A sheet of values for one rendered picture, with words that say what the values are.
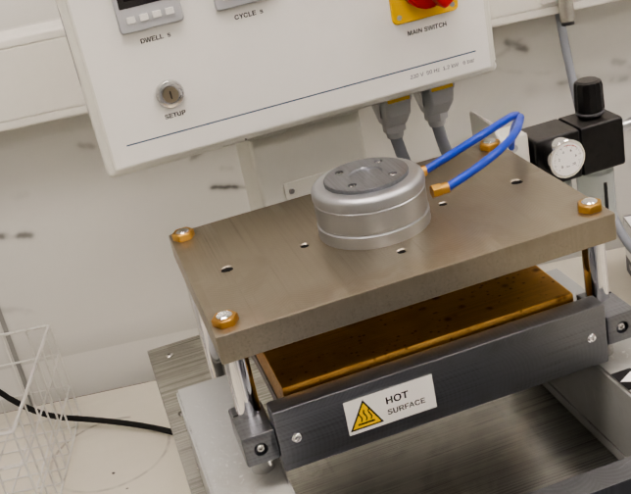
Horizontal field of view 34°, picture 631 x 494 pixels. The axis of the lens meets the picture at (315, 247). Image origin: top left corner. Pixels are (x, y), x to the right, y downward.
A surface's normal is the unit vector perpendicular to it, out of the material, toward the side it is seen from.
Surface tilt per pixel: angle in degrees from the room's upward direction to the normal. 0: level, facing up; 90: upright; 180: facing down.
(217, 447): 0
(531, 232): 0
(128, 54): 90
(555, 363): 90
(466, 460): 0
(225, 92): 90
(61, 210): 90
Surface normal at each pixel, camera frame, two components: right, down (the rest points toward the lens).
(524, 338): 0.29, 0.36
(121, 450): -0.18, -0.89
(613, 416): -0.94, 0.29
